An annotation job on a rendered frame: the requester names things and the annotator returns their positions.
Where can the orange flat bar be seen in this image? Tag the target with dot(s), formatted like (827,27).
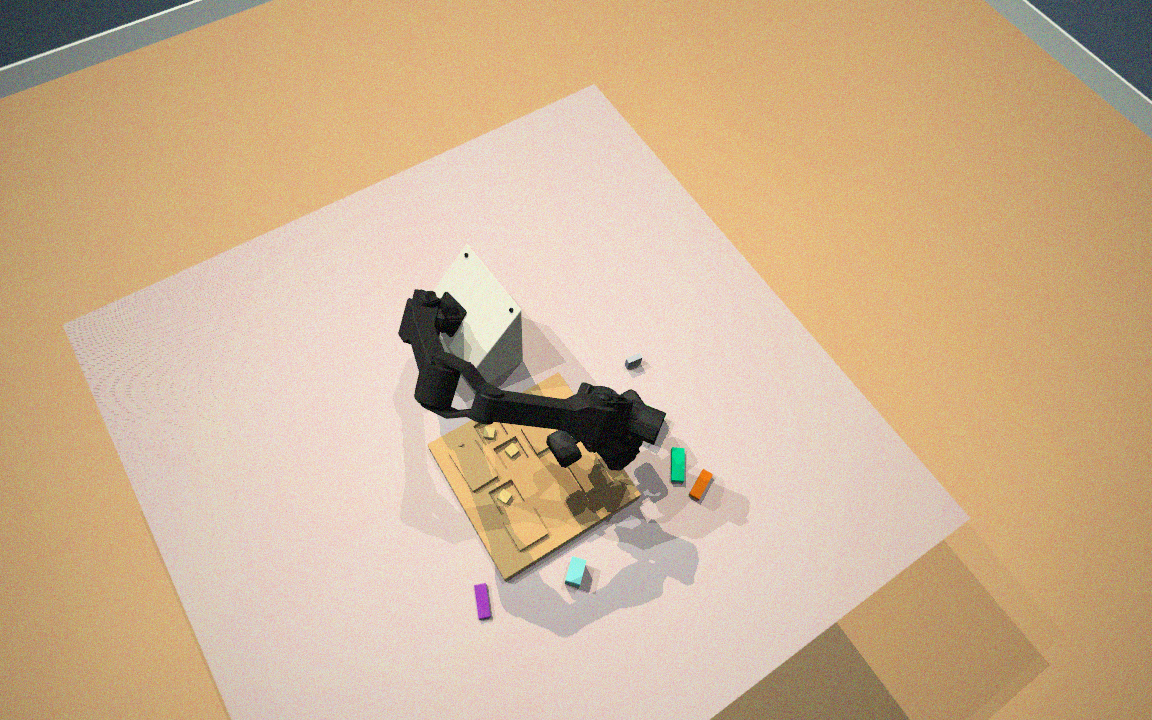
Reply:
(700,484)

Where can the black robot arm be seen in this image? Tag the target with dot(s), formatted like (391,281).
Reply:
(614,426)

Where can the teal block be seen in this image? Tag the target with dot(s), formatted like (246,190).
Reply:
(575,571)

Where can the tan puzzle board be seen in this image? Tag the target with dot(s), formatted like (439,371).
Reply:
(550,504)

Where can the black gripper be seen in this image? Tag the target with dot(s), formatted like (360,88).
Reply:
(564,447)

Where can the purple rectangular block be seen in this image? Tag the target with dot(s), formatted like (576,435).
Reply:
(482,601)

